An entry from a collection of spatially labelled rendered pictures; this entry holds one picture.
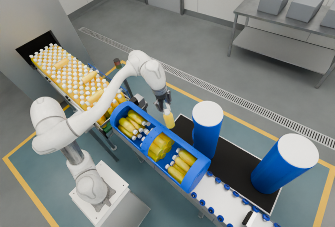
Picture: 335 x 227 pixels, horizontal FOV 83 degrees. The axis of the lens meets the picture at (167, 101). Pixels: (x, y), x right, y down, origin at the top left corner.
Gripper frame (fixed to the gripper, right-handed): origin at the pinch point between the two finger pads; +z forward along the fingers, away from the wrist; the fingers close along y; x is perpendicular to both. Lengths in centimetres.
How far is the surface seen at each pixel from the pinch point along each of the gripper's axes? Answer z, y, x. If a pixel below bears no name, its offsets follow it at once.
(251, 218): 41, -11, -76
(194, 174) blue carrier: 25.3, -16.2, -35.7
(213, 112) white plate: 48, 41, -10
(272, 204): 138, 32, -95
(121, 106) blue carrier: 23, -13, 46
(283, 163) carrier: 54, 39, -76
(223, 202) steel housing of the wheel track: 56, -13, -58
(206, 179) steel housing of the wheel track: 56, -8, -39
